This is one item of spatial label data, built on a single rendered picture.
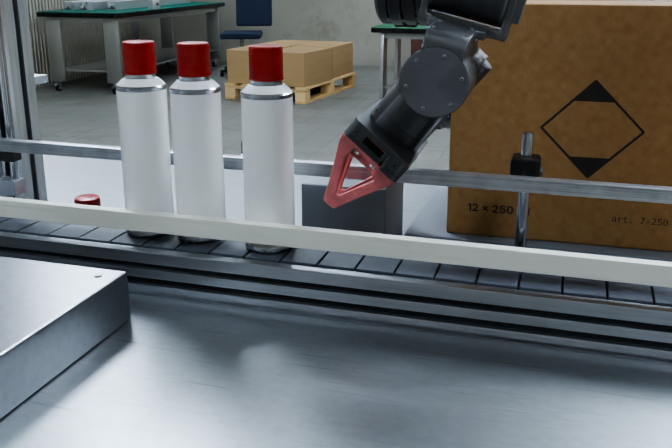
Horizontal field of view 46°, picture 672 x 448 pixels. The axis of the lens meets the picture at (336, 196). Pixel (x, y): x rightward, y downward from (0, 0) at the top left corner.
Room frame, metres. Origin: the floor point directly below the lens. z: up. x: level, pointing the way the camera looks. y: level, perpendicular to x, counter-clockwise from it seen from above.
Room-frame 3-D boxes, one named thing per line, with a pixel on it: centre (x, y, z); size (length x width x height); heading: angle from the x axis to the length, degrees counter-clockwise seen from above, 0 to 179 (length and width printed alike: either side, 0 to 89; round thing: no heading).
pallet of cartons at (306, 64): (7.55, 0.41, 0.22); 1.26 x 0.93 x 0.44; 163
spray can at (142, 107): (0.82, 0.20, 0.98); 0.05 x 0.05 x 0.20
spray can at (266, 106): (0.77, 0.07, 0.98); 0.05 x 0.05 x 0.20
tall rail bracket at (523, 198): (0.77, -0.19, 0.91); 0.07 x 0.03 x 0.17; 163
